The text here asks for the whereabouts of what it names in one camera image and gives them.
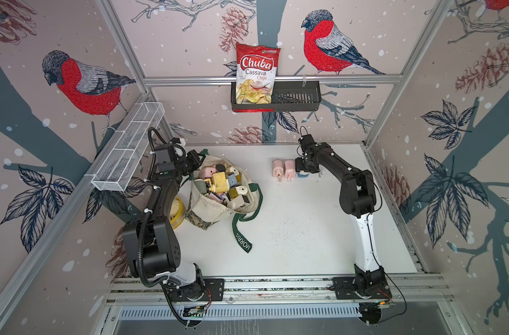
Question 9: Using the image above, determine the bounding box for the red Chuba cassava chips bag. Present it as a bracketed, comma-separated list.
[232, 43, 280, 113]

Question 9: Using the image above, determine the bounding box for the cream green-handled tote bag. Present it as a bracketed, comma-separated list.
[187, 149, 263, 253]

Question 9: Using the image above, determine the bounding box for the yellow bowl with buns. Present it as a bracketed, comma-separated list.
[169, 196, 185, 230]

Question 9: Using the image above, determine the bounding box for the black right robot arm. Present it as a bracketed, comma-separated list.
[296, 134, 391, 299]

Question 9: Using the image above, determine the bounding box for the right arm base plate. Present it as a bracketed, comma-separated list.
[329, 276, 392, 300]

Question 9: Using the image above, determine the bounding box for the black wire wall basket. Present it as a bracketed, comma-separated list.
[231, 81, 322, 113]

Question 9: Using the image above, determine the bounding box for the white wire mesh shelf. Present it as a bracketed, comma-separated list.
[91, 102, 165, 192]

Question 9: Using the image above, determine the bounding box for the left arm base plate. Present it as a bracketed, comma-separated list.
[166, 278, 225, 303]

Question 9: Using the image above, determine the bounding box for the green pencil sharpener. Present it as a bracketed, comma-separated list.
[193, 179, 208, 195]

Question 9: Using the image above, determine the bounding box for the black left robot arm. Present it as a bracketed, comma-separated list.
[123, 138, 206, 296]

